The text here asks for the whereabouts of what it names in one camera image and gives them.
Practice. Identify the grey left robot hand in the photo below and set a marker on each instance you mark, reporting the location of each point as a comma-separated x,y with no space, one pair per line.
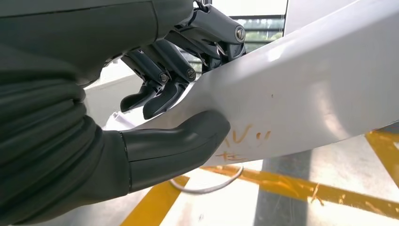
78,37

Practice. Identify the yellow tape frame on workbench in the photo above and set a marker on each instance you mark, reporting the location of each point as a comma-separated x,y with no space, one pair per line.
280,186

